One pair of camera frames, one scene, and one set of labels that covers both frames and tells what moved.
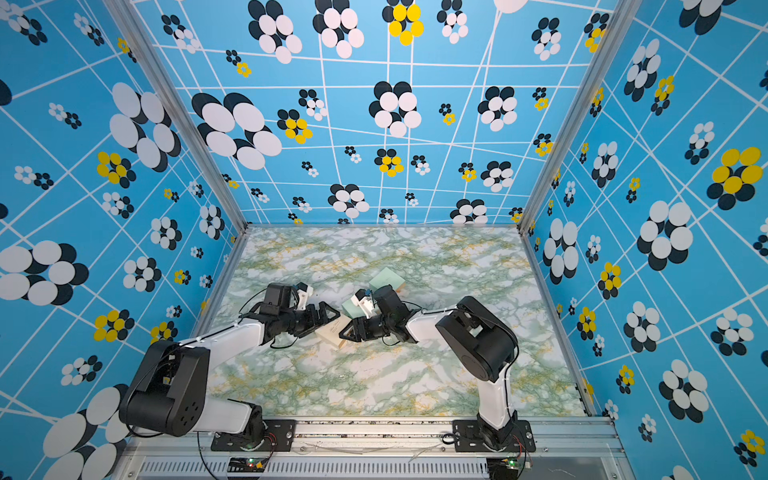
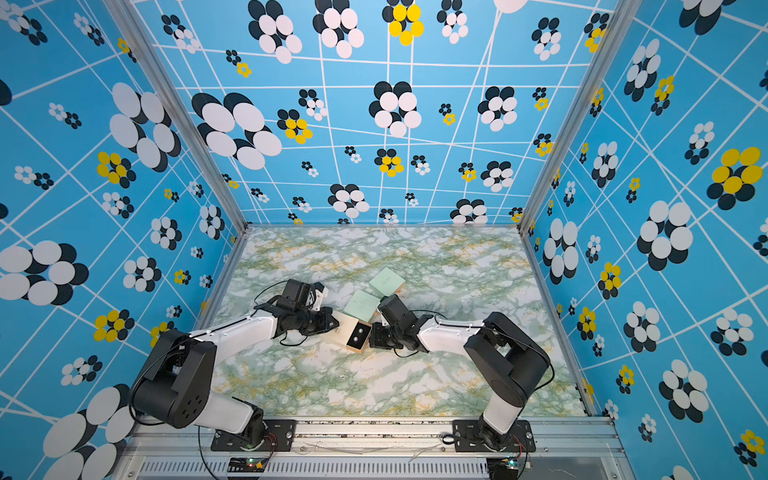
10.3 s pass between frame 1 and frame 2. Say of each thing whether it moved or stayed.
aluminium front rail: stayed
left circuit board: stayed
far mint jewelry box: stayed
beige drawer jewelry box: moved
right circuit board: stayed
